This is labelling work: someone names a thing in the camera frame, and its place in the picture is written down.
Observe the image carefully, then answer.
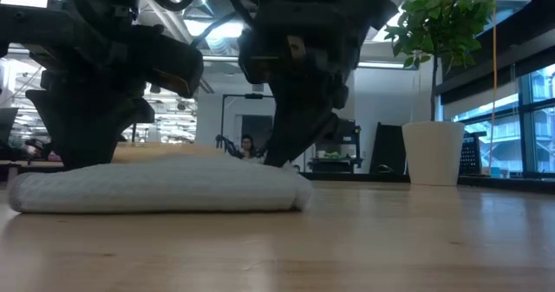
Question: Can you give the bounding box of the grey waffle-weave towel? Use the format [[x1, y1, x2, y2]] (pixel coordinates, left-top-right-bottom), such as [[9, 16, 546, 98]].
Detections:
[[7, 152, 314, 215]]

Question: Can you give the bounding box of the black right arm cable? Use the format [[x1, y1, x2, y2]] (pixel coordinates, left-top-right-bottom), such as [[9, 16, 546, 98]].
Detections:
[[189, 0, 258, 49]]

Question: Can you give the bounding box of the black perforated panel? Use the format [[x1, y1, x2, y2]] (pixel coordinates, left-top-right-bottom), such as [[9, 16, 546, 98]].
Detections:
[[458, 131, 483, 176]]

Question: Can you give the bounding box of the dark computer monitor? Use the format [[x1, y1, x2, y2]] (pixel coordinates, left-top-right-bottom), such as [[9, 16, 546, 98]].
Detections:
[[0, 107, 19, 144]]

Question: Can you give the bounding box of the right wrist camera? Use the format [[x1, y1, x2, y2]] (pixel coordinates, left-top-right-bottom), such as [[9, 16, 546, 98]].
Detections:
[[237, 27, 281, 85]]

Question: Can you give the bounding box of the green leafy plant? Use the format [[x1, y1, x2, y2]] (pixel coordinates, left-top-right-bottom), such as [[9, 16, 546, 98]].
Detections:
[[383, 0, 502, 122]]

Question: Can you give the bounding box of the person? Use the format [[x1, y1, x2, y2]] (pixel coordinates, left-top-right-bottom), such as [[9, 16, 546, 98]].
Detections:
[[237, 133, 259, 159]]

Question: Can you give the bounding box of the black shelf cart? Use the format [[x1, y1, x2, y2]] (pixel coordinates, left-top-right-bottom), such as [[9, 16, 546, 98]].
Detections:
[[310, 118, 363, 174]]

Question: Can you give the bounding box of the white plant pot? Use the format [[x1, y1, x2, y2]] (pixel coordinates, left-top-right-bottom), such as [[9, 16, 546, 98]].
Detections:
[[402, 120, 466, 187]]

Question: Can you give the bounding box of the orange plastic basket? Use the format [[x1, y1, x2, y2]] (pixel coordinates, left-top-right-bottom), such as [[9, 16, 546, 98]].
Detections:
[[110, 142, 226, 164]]

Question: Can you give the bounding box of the black upright panel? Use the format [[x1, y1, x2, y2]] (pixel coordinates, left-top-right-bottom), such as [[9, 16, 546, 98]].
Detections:
[[369, 121, 408, 174]]

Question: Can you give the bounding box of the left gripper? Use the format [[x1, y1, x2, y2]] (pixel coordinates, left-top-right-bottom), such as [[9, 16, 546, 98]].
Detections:
[[25, 27, 156, 170]]

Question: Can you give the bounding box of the black overhead camera frame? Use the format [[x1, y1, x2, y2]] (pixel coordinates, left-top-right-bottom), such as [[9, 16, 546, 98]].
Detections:
[[219, 92, 278, 150]]

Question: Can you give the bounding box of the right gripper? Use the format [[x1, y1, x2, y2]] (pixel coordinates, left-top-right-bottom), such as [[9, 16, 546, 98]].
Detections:
[[263, 5, 362, 168]]

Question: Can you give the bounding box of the dark grey door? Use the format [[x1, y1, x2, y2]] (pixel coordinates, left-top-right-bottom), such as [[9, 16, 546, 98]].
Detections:
[[241, 114, 274, 138]]

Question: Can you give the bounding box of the large glass window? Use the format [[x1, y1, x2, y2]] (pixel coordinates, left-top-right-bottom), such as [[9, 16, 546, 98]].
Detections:
[[446, 64, 555, 176]]

